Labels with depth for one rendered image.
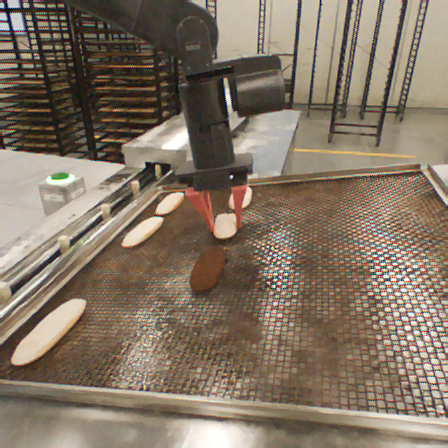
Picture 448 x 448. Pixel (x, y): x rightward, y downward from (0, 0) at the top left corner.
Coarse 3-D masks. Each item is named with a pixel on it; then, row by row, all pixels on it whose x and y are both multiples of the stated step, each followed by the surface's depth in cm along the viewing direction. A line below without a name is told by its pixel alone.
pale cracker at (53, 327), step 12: (72, 300) 43; (84, 300) 43; (60, 312) 40; (72, 312) 40; (48, 324) 39; (60, 324) 39; (72, 324) 40; (36, 336) 37; (48, 336) 37; (60, 336) 38; (24, 348) 36; (36, 348) 36; (48, 348) 37; (12, 360) 36; (24, 360) 35
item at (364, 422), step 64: (256, 192) 67; (320, 192) 62; (384, 192) 57; (128, 256) 52; (192, 256) 49; (384, 256) 41; (256, 320) 35; (384, 320) 33; (0, 384) 32; (64, 384) 32; (192, 384) 30; (256, 384) 29
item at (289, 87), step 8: (264, 0) 566; (264, 8) 591; (264, 16) 589; (296, 16) 548; (296, 24) 548; (296, 32) 553; (296, 40) 558; (296, 48) 606; (296, 56) 611; (296, 64) 616; (288, 80) 609; (288, 88) 635; (288, 104) 647
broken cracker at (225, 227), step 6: (222, 216) 57; (228, 216) 57; (234, 216) 56; (216, 222) 56; (222, 222) 55; (228, 222) 54; (234, 222) 54; (216, 228) 54; (222, 228) 53; (228, 228) 53; (234, 228) 53; (216, 234) 53; (222, 234) 52; (228, 234) 52; (234, 234) 53
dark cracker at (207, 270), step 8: (208, 248) 49; (216, 248) 48; (200, 256) 47; (208, 256) 46; (216, 256) 46; (224, 256) 47; (200, 264) 45; (208, 264) 44; (216, 264) 44; (192, 272) 44; (200, 272) 43; (208, 272) 43; (216, 272) 43; (192, 280) 42; (200, 280) 42; (208, 280) 42; (216, 280) 42; (192, 288) 41; (200, 288) 41; (208, 288) 41
